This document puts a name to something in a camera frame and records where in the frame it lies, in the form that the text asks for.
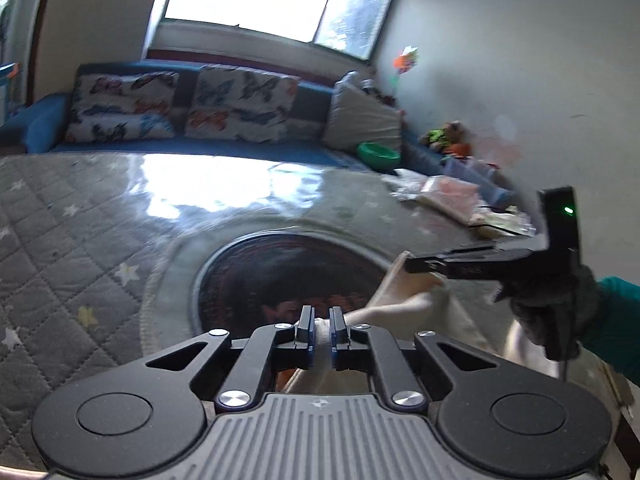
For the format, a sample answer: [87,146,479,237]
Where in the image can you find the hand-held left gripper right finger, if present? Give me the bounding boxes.
[329,305,501,413]

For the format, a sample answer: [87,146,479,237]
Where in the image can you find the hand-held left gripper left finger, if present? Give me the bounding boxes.
[142,305,317,410]

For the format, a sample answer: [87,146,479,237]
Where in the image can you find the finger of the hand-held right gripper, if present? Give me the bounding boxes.
[404,237,548,281]

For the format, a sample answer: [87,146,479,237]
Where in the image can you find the cream garment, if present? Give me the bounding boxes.
[277,251,506,396]

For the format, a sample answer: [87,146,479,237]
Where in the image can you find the person's right hand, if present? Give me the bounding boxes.
[510,266,601,349]

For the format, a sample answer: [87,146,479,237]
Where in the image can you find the round black induction cooktop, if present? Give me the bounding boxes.
[192,230,396,356]

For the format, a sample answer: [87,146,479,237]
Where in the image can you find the pink plastic bag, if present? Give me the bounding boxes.
[420,175,481,221]

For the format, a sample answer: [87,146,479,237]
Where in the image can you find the brown plush toy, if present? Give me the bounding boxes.
[420,121,473,158]

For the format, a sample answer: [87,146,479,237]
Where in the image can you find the green bowl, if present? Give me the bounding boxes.
[357,141,401,168]

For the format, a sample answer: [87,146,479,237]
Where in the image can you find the grey pillow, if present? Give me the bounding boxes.
[322,72,403,153]

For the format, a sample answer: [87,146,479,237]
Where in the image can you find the black white plush toy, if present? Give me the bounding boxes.
[360,80,396,108]

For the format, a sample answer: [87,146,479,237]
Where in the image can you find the colourful pinwheel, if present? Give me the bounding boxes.
[392,45,421,91]

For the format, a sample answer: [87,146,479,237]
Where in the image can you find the butterfly print cushion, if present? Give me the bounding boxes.
[184,66,301,145]
[65,72,180,143]

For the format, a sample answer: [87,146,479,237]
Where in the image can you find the blue sofa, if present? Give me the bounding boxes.
[0,62,516,201]

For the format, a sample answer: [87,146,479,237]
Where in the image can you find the blue cabinet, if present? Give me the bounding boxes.
[0,61,23,128]

